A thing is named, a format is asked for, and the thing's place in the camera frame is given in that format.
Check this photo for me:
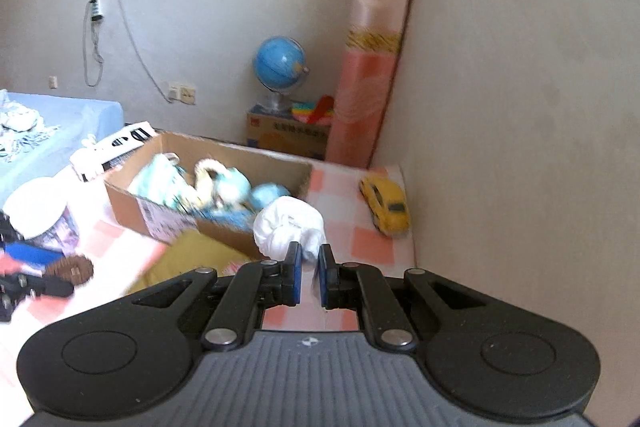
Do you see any black and white box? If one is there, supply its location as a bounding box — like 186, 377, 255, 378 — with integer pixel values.
69, 121, 160, 184

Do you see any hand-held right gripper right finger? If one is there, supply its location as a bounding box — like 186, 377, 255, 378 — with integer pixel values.
319, 243, 488, 353

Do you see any blue plush toy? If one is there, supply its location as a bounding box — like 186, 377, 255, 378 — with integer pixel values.
215, 167, 292, 214

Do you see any brown cardboard box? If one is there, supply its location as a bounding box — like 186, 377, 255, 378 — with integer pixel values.
102, 131, 313, 263

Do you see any pink patterned curtain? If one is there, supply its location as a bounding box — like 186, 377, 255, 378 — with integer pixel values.
325, 0, 431, 170

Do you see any blue bed sheet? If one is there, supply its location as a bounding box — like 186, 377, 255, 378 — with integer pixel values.
0, 92, 125, 208

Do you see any yellow toy car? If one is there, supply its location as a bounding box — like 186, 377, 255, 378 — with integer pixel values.
358, 174, 412, 239

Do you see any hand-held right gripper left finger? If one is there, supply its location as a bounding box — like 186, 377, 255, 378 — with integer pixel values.
131, 241, 303, 353

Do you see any clear container with white lid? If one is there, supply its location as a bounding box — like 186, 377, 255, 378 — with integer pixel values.
2, 177, 81, 253

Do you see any white patterned cloth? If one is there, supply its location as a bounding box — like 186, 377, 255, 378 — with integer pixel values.
0, 89, 63, 162

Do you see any blue globe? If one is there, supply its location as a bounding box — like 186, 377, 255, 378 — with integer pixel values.
251, 36, 311, 112

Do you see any black cable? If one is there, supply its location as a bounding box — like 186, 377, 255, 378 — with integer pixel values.
60, 0, 108, 88

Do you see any pink checkered tablecloth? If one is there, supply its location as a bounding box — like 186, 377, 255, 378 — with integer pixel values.
0, 159, 418, 408

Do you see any rainbow pop toy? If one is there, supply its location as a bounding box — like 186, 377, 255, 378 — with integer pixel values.
290, 95, 335, 125

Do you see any grey cable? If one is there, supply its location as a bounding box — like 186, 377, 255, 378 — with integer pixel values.
112, 0, 173, 102

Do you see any printed cardboard box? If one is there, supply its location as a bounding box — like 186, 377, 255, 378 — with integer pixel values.
245, 104, 332, 160

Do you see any white wall socket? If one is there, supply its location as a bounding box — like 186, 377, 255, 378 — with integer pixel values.
167, 82, 197, 105

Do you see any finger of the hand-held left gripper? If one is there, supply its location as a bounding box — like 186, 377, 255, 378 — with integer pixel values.
0, 213, 68, 268
0, 273, 76, 324

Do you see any olive tissue paper pack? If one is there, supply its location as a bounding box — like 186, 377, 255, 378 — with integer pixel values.
124, 229, 253, 297

